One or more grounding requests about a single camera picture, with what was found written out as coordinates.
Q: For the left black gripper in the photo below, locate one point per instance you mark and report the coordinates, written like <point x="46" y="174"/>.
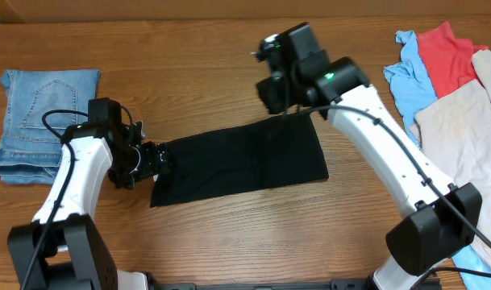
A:
<point x="151" y="164"/>

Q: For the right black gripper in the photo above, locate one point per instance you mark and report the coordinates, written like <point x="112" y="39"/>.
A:
<point x="268" y="94"/>

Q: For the black t-shirt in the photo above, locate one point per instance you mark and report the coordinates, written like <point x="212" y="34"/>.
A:
<point x="276" y="152"/>

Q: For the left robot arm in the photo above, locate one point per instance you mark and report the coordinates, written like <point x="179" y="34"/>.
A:
<point x="62" y="248"/>

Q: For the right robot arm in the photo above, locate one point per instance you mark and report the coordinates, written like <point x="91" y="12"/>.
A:
<point x="438" y="216"/>

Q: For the folded blue denim jeans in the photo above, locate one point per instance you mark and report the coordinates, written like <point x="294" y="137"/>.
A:
<point x="29" y="152"/>

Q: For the light blue garment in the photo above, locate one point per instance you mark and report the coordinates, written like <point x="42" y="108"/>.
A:
<point x="412" y="90"/>

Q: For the red garment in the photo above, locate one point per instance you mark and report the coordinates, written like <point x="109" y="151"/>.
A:
<point x="448" y="59"/>

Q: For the beige garment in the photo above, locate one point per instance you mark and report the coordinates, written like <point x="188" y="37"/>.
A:
<point x="455" y="134"/>

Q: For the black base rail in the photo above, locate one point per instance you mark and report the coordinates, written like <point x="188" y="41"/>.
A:
<point x="265" y="286"/>

